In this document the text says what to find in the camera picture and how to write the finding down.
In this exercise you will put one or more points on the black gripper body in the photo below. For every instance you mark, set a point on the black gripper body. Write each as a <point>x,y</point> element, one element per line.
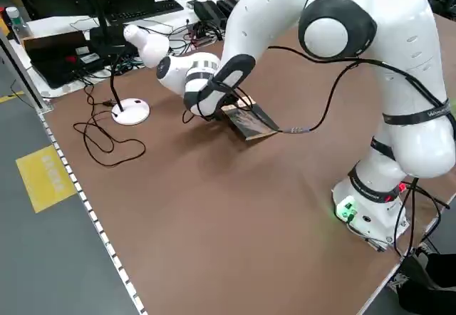
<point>215,117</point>

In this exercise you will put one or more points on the dark book with hands cover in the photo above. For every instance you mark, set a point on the dark book with hands cover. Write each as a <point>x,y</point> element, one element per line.
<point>253,122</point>

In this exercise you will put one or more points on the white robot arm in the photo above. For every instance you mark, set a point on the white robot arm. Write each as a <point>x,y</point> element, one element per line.
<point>409,97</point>

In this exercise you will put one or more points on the white desk lamp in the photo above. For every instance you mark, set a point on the white desk lamp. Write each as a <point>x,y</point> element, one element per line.
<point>130,112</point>

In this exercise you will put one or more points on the black keyboard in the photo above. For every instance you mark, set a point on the black keyboard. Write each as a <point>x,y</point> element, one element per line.
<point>149,8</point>

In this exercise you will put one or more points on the dark box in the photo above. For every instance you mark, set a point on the dark box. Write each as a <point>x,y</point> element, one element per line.
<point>53,62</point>

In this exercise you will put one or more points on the person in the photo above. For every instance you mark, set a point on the person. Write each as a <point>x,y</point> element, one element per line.
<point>434,283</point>

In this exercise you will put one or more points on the silver aluminium frame rail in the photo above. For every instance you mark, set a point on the silver aluminium frame rail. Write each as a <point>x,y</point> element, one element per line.
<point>25,76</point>

